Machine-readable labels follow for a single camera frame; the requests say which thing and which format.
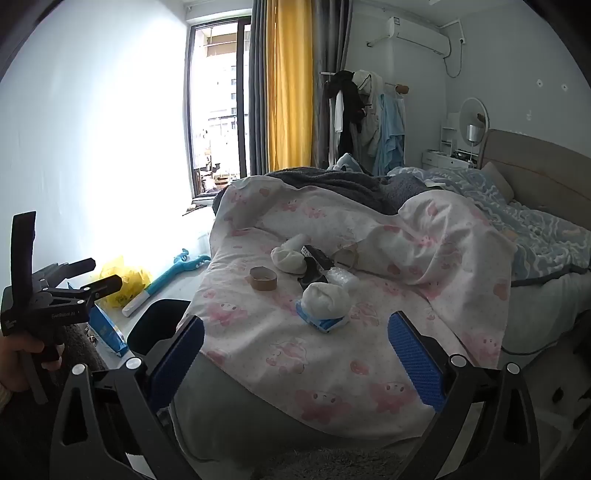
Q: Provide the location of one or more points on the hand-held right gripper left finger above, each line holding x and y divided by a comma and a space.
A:
178, 364

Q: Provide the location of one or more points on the pink printed blanket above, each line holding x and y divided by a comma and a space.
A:
332, 364

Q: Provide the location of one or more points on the grey shaggy rug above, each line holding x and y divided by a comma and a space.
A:
332, 466

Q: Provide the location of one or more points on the blue patterned quilt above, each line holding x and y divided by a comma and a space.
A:
531, 221

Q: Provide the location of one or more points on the window with dark frame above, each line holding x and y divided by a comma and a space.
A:
217, 115

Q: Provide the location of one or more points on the round white mirror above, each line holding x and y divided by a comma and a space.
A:
471, 113

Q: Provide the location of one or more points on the white air conditioner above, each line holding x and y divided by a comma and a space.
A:
411, 37

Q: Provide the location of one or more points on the grey curtain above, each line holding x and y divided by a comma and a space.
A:
330, 37
258, 92

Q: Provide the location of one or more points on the silver cylinder lamp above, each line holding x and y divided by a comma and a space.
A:
473, 134

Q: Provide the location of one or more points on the blue and white toy stick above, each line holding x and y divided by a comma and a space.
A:
184, 267

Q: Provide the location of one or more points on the white hanging jacket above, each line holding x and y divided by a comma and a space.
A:
371, 120

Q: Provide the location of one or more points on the white vanity desk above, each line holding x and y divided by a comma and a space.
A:
438, 159

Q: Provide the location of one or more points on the person's left hand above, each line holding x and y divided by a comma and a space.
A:
14, 364

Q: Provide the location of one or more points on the clear plastic bag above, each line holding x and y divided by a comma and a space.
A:
342, 278

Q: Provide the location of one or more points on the yellow curtain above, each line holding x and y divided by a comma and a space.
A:
291, 92

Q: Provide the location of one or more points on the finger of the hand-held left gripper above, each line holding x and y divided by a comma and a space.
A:
99, 285
74, 266

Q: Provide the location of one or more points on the small white tissue ball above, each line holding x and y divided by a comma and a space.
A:
287, 262

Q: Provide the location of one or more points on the yellow plastic bag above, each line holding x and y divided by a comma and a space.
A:
124, 279

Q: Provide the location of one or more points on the blue tissue packet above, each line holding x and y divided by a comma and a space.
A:
323, 324

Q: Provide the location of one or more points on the light blue hanging garment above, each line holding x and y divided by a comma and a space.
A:
390, 134

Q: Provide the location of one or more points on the bubble wrap roll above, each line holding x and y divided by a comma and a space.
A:
296, 242

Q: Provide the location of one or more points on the black tissue packet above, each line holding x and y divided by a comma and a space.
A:
319, 257

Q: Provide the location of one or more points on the blue cardboard box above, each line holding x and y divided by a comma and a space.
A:
108, 330

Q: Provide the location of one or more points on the beige pillow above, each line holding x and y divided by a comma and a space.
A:
498, 182

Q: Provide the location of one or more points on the white clothes rack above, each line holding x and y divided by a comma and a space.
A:
400, 86

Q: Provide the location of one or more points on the black waste bin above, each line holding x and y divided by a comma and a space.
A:
154, 325

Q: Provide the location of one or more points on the dark grey fleece blanket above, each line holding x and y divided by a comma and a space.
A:
332, 184

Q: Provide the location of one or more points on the brown tape roll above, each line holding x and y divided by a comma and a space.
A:
264, 285

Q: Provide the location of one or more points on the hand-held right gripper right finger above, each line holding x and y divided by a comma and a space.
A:
415, 364

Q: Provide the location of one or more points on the beige bed headboard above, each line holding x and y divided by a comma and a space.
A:
549, 170

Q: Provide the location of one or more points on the light blue cloth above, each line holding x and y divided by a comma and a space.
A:
351, 162

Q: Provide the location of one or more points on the white desk organizer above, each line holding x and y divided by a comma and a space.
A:
449, 136

